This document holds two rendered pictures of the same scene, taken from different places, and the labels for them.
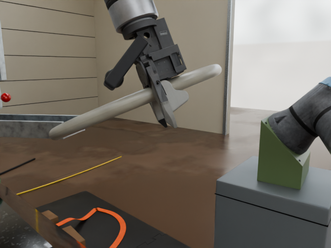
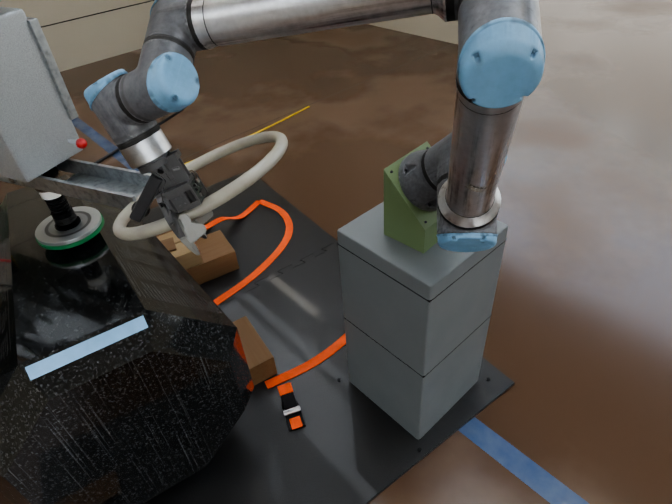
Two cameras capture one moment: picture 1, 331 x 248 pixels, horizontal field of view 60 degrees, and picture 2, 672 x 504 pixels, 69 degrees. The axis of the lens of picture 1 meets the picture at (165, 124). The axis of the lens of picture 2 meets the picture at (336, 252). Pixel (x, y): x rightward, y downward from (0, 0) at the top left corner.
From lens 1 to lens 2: 0.76 m
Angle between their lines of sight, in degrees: 31
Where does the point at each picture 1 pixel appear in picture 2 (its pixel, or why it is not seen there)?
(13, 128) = (91, 194)
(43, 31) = not seen: outside the picture
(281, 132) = (406, 187)
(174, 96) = (192, 230)
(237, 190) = (355, 246)
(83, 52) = not seen: outside the picture
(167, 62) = (183, 196)
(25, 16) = not seen: outside the picture
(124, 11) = (130, 159)
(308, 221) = (414, 293)
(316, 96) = (445, 150)
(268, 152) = (392, 207)
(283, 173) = (407, 233)
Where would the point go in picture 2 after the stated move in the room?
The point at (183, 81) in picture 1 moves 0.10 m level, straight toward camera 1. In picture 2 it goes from (207, 207) to (185, 236)
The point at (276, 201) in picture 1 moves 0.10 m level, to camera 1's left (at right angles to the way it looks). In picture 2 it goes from (388, 267) to (356, 264)
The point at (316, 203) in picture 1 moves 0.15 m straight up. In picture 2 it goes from (423, 277) to (426, 236)
